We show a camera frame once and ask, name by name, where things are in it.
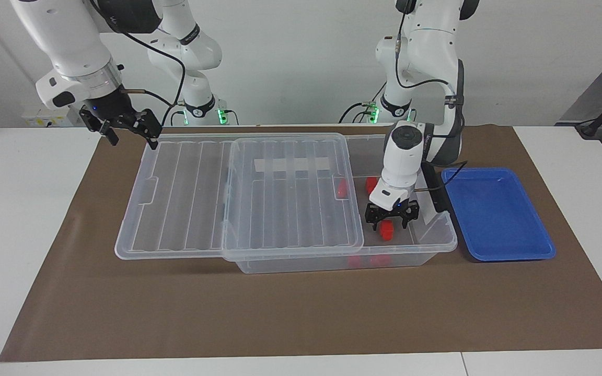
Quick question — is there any clear plastic storage box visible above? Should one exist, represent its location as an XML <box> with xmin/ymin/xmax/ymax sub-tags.
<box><xmin>225</xmin><ymin>133</ymin><xmax>459</xmax><ymax>275</ymax></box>

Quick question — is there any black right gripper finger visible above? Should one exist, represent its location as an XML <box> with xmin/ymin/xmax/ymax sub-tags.
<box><xmin>79</xmin><ymin>108</ymin><xmax>120</xmax><ymax>147</ymax></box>
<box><xmin>123</xmin><ymin>108</ymin><xmax>164</xmax><ymax>151</ymax></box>

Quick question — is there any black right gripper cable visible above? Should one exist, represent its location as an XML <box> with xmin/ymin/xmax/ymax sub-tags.
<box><xmin>117</xmin><ymin>29</ymin><xmax>187</xmax><ymax>127</ymax></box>

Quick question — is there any clear ribbed plastic lid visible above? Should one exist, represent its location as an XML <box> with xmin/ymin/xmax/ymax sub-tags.
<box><xmin>114</xmin><ymin>132</ymin><xmax>365</xmax><ymax>262</ymax></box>

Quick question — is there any black box handle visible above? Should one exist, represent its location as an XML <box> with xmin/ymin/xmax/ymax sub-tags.
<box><xmin>420</xmin><ymin>161</ymin><xmax>451</xmax><ymax>214</ymax></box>

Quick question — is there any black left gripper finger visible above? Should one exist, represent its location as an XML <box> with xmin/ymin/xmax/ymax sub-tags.
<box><xmin>365</xmin><ymin>204</ymin><xmax>383</xmax><ymax>232</ymax></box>
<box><xmin>400</xmin><ymin>201</ymin><xmax>420</xmax><ymax>231</ymax></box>

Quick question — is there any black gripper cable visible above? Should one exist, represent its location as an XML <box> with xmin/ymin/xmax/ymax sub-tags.
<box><xmin>117</xmin><ymin>29</ymin><xmax>187</xmax><ymax>127</ymax></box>
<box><xmin>392</xmin><ymin>0</ymin><xmax>469</xmax><ymax>195</ymax></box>

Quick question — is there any brown table mat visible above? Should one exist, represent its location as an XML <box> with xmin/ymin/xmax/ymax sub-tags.
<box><xmin>0</xmin><ymin>125</ymin><xmax>602</xmax><ymax>362</ymax></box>

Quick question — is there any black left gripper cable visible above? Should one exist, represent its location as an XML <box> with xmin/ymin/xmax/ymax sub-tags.
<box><xmin>392</xmin><ymin>0</ymin><xmax>469</xmax><ymax>195</ymax></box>

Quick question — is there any white box with yellow label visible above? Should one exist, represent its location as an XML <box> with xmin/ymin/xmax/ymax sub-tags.
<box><xmin>21</xmin><ymin>107</ymin><xmax>85</xmax><ymax>127</ymax></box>

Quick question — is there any blue plastic tray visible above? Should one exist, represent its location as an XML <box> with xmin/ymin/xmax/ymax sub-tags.
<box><xmin>441</xmin><ymin>167</ymin><xmax>557</xmax><ymax>262</ymax></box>

